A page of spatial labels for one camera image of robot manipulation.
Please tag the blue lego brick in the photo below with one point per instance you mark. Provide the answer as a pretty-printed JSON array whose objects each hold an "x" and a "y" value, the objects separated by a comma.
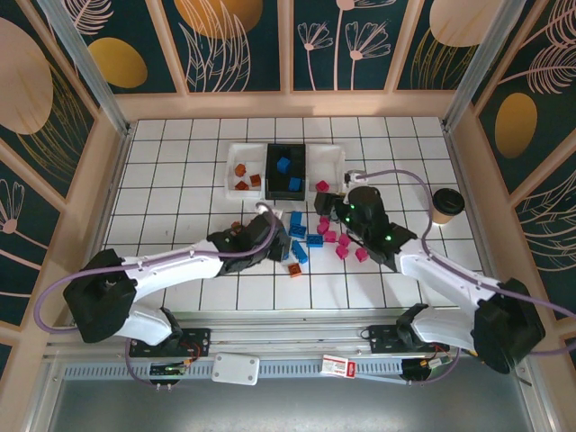
[
  {"x": 300, "y": 254},
  {"x": 314, "y": 240},
  {"x": 294, "y": 183},
  {"x": 285, "y": 234},
  {"x": 283, "y": 164},
  {"x": 295, "y": 218},
  {"x": 297, "y": 231}
]

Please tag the orange lego brick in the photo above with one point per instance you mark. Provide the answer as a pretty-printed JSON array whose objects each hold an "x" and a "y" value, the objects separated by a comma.
[
  {"x": 255, "y": 180},
  {"x": 235, "y": 225},
  {"x": 241, "y": 185},
  {"x": 294, "y": 269},
  {"x": 240, "y": 169}
]

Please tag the white plastic bin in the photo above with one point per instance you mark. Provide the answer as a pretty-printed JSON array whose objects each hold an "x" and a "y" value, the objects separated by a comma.
[
  {"x": 324, "y": 157},
  {"x": 234, "y": 153}
]

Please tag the black plastic bin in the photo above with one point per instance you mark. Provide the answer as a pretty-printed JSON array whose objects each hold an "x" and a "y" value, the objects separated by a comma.
[{"x": 300, "y": 157}]

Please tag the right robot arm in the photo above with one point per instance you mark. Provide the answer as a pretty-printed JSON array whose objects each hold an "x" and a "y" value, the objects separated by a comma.
[{"x": 450, "y": 279}]

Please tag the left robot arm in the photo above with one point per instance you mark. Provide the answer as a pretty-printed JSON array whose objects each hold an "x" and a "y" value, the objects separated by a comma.
[{"x": 171, "y": 270}]

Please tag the paper coffee cup black lid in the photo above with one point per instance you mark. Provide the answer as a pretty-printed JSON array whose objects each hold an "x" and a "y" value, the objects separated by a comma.
[{"x": 447, "y": 201}]

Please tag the white plastic box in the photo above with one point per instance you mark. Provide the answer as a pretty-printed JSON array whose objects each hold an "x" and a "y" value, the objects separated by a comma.
[{"x": 236, "y": 369}]

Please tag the red and white card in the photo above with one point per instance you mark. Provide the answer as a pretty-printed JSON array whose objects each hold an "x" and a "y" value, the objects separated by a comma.
[{"x": 337, "y": 365}]

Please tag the grey metal tray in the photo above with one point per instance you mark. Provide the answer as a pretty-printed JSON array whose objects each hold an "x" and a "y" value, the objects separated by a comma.
[{"x": 288, "y": 405}]

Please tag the yellow black screwdriver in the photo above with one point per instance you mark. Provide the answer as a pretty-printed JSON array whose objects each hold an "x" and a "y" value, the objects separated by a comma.
[{"x": 470, "y": 353}]

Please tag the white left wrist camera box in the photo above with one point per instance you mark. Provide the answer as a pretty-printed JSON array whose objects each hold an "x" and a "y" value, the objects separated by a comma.
[{"x": 276, "y": 212}]

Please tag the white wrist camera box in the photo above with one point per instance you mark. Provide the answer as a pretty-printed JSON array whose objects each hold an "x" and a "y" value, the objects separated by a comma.
[
  {"x": 355, "y": 177},
  {"x": 276, "y": 212}
]

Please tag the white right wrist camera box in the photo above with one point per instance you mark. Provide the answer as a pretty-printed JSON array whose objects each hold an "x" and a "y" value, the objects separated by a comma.
[{"x": 355, "y": 177}]

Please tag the aluminium mounting rail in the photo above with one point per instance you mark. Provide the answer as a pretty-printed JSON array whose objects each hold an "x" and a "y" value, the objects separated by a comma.
[{"x": 288, "y": 335}]

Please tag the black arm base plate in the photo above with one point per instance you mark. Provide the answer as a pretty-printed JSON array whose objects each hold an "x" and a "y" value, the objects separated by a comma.
[
  {"x": 200, "y": 337},
  {"x": 382, "y": 339}
]

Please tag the aluminium frame post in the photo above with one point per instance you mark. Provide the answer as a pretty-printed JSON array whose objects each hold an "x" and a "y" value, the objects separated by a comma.
[
  {"x": 87, "y": 67},
  {"x": 482, "y": 67}
]

